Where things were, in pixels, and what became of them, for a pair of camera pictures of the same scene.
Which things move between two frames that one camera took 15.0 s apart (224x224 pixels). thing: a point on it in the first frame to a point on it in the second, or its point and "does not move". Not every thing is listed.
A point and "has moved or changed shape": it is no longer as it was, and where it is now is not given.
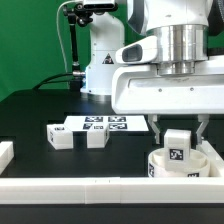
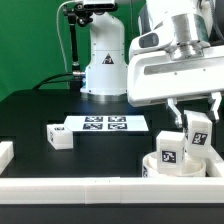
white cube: [60, 136] does not move
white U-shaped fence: [114, 190] does not move
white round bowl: [199, 165] has moved or changed shape
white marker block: [97, 135] to [198, 128]
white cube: [177, 150] has moved or changed shape
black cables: [45, 81] does not move
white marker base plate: [113, 122] does not move
